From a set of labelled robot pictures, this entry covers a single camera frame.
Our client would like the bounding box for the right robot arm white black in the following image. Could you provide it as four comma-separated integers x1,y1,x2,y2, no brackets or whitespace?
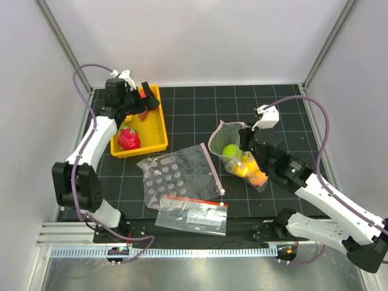
239,127,387,273

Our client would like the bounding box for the red apple toy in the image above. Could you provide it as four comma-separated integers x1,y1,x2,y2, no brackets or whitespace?
139,90,147,99

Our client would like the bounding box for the clear bag pink zipper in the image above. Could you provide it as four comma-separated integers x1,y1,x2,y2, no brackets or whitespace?
137,142,225,210

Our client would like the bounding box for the yellow plastic tray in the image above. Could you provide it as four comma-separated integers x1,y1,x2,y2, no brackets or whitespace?
110,104,169,158

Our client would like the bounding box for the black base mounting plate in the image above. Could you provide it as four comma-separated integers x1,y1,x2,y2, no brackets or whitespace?
93,216,310,250

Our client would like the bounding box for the aluminium frame post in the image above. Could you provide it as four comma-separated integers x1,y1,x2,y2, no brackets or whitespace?
35,0,94,95
302,0,359,92

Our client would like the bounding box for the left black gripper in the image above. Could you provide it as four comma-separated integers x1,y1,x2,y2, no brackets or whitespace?
121,82,159,116

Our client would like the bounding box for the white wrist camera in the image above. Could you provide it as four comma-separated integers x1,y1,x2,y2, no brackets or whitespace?
110,69,137,91
252,105,279,131

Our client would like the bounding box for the green lime toy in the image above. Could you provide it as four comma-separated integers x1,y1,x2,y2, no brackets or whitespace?
222,144,243,159

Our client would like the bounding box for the yellow mango toy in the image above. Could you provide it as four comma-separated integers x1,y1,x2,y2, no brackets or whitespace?
234,155,259,178

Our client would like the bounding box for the slotted white cable duct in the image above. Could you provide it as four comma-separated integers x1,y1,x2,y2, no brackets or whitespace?
50,246,278,259

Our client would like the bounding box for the right aluminium frame post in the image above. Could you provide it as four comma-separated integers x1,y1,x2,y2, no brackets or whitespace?
302,0,359,92

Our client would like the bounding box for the orange peach toy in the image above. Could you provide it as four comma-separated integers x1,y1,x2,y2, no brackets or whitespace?
249,170,268,187

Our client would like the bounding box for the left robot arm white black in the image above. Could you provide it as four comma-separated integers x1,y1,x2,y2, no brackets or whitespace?
52,78,159,243

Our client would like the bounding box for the black grid cutting mat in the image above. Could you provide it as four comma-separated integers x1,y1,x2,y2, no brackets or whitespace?
97,84,325,219

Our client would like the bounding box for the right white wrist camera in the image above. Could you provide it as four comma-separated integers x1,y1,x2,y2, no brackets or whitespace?
252,105,279,131

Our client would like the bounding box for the pink polka dot zip bag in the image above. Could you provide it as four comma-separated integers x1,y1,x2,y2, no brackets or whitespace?
208,120,269,192

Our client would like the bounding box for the clear bag orange zipper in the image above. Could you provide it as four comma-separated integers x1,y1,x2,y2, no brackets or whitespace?
155,196,228,236

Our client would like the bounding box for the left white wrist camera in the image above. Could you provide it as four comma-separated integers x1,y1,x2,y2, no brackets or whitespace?
110,69,137,91

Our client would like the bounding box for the left aluminium frame post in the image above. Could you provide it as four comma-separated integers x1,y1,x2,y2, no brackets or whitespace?
35,0,94,95

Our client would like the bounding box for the dark red grapes toy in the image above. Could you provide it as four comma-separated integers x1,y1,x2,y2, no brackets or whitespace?
138,110,149,121

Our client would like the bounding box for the red dragon fruit toy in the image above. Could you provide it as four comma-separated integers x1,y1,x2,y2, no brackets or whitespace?
118,124,141,151

